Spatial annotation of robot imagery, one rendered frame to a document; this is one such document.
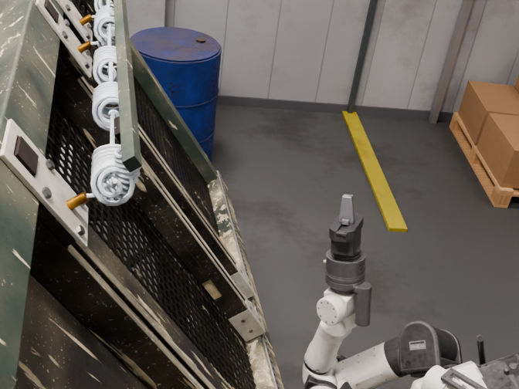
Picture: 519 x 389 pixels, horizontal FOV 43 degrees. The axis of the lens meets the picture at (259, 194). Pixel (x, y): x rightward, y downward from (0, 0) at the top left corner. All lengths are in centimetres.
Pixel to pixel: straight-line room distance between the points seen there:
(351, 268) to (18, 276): 83
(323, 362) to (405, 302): 218
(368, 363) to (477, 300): 238
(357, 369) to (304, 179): 306
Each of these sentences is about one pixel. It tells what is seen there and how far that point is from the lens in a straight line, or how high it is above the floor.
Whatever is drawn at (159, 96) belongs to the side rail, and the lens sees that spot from 257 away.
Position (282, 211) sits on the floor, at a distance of 424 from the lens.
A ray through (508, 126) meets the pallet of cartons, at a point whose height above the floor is 44.
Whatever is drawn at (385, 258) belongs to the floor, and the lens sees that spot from 404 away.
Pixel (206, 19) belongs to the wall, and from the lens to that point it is 520.
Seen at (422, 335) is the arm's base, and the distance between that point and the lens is 157.
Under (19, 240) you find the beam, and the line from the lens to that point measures 85.
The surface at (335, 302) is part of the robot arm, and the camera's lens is 148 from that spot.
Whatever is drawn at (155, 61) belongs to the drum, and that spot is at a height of 85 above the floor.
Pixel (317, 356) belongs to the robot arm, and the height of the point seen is 124.
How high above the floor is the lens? 241
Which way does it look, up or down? 33 degrees down
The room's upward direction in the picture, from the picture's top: 8 degrees clockwise
